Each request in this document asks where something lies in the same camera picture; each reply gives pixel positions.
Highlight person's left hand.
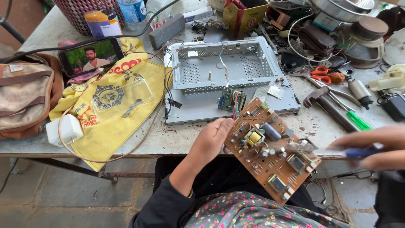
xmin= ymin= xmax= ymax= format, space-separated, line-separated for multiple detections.
xmin=187 ymin=118 xmax=235 ymax=166

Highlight person's right hand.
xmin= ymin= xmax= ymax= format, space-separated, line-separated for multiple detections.
xmin=326 ymin=125 xmax=405 ymax=172

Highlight blue handled screwdriver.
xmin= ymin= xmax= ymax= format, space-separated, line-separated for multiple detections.
xmin=313 ymin=147 xmax=385 ymax=159

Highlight brown power supply circuit board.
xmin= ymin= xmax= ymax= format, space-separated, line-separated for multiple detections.
xmin=224 ymin=98 xmax=322 ymax=206

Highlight steel hammer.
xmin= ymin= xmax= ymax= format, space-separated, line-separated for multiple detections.
xmin=303 ymin=86 xmax=360 ymax=133

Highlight steel pliers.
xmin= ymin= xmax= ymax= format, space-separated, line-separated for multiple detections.
xmin=305 ymin=75 xmax=362 ymax=107

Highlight grey cylindrical capacitor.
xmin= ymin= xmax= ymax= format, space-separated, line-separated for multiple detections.
xmin=348 ymin=79 xmax=375 ymax=110

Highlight black power adapter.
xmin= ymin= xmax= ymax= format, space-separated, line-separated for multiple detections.
xmin=378 ymin=93 xmax=405 ymax=122

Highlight cream plastic motor housing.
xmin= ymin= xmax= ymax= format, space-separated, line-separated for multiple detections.
xmin=368 ymin=63 xmax=405 ymax=92

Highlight silver foil piece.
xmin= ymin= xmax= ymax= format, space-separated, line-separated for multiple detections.
xmin=268 ymin=84 xmax=285 ymax=100

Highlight white round plate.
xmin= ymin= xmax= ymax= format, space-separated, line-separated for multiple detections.
xmin=382 ymin=28 xmax=405 ymax=66

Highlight round loudspeaker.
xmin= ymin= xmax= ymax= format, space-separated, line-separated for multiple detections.
xmin=344 ymin=16 xmax=389 ymax=70

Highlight heap of electronic scrap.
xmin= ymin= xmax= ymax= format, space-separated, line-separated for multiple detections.
xmin=259 ymin=0 xmax=358 ymax=80

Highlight brown leather wallet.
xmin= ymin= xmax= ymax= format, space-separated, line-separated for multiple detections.
xmin=299 ymin=24 xmax=338 ymax=57

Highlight person's floral garment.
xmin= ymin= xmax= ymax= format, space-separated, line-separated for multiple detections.
xmin=185 ymin=191 xmax=352 ymax=228

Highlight steel bowl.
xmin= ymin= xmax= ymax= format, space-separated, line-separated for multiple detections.
xmin=308 ymin=0 xmax=376 ymax=23

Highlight small green circuit board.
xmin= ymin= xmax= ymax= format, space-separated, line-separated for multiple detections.
xmin=217 ymin=88 xmax=248 ymax=112

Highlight person's black trousers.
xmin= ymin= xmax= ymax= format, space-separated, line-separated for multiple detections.
xmin=153 ymin=156 xmax=318 ymax=213

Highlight grey metal monitor chassis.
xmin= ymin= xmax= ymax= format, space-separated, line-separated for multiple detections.
xmin=163 ymin=36 xmax=301 ymax=126

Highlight yellow cardboard box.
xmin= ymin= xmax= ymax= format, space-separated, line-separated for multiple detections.
xmin=222 ymin=0 xmax=269 ymax=32

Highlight white cardboard box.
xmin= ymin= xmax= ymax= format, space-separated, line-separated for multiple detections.
xmin=182 ymin=6 xmax=216 ymax=23

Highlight grey rectangular block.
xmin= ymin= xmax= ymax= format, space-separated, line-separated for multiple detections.
xmin=148 ymin=13 xmax=186 ymax=50

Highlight clear plastic bottle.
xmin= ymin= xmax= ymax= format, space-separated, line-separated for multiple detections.
xmin=146 ymin=0 xmax=171 ymax=31

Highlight clear plastic phone case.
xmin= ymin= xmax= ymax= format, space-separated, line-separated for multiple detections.
xmin=91 ymin=78 xmax=154 ymax=121

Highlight yellow printed cloth bag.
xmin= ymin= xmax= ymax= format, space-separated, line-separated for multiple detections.
xmin=49 ymin=37 xmax=173 ymax=172

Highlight blue label water bottle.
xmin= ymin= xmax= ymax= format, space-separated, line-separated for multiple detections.
xmin=117 ymin=0 xmax=148 ymax=31

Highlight black smartphone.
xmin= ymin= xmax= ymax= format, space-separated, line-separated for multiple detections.
xmin=58 ymin=37 xmax=126 ymax=78

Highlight orange lid jar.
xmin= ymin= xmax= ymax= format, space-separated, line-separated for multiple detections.
xmin=84 ymin=9 xmax=123 ymax=39

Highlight white charger adapter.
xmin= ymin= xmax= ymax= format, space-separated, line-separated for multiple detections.
xmin=46 ymin=114 xmax=85 ymax=148

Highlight pink woven basket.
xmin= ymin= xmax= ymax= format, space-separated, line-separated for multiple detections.
xmin=52 ymin=0 xmax=126 ymax=36

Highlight beige and brown bag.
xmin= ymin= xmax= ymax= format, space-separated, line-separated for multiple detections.
xmin=0 ymin=52 xmax=64 ymax=140

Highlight green handled screwdriver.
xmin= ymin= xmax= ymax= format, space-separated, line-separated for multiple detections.
xmin=329 ymin=92 xmax=373 ymax=131

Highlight copper wire coil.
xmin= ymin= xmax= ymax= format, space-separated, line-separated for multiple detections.
xmin=329 ymin=72 xmax=346 ymax=85

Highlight orange handled scissors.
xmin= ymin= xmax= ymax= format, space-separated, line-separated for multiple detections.
xmin=289 ymin=65 xmax=332 ymax=86

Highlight multicoloured wire bundle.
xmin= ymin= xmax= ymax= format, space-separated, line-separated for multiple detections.
xmin=232 ymin=91 xmax=243 ymax=121

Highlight white flat ribbon cable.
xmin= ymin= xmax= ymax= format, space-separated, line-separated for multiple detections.
xmin=219 ymin=47 xmax=230 ymax=89

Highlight beige charger cable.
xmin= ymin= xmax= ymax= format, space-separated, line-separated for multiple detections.
xmin=58 ymin=52 xmax=168 ymax=163

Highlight metal table frame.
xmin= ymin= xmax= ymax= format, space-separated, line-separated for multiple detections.
xmin=19 ymin=157 xmax=156 ymax=184

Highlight black cable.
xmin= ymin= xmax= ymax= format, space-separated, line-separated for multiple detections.
xmin=5 ymin=0 xmax=171 ymax=63

